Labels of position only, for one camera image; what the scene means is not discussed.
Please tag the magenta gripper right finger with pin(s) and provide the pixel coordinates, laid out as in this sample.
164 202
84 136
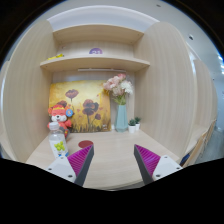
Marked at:
152 166

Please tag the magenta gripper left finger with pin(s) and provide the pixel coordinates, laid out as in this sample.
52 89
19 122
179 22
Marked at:
73 168

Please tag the dark red round coaster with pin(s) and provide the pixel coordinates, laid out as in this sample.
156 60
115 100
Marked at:
85 143

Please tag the small potted succulent front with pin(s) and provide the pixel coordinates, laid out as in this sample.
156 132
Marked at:
131 126

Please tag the teal ceramic vase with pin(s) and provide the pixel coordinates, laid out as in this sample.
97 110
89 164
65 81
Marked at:
121 121

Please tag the red orange plush toy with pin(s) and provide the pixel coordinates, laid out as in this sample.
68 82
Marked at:
61 115

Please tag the poppy flower painting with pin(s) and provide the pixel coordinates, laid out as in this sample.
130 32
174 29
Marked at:
89 102

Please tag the pink white flower bouquet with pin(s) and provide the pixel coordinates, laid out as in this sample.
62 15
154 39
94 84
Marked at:
119 87

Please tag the wooden desk hutch shelf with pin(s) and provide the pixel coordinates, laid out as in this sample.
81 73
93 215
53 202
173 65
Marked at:
156 60

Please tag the under-shelf light bar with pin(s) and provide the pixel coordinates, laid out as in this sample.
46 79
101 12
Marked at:
100 70

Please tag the yellow object on shelf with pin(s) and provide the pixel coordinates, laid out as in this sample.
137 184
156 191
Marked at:
55 57

